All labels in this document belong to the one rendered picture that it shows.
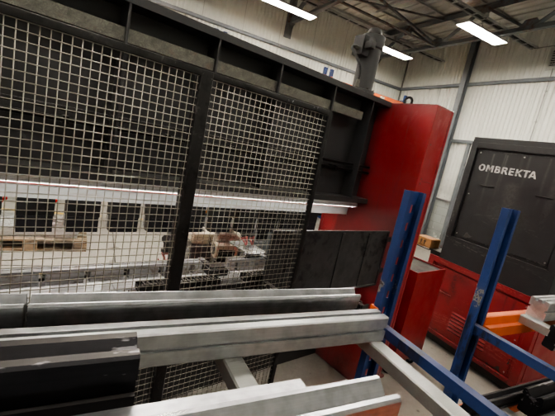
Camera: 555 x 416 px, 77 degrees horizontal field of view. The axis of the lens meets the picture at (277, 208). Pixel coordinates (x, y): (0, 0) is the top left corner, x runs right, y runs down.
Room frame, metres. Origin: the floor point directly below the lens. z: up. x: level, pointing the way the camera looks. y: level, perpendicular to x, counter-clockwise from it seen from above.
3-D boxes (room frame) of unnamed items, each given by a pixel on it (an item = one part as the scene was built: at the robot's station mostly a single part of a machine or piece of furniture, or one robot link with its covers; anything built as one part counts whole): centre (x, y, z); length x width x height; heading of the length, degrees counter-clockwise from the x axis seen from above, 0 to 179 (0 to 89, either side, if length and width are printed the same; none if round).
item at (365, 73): (2.71, -0.41, 2.54); 0.33 x 0.25 x 0.47; 130
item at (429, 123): (2.96, -0.78, 1.15); 0.85 x 0.25 x 2.30; 40
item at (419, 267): (3.17, -1.30, 0.50); 0.50 x 0.50 x 1.00; 40
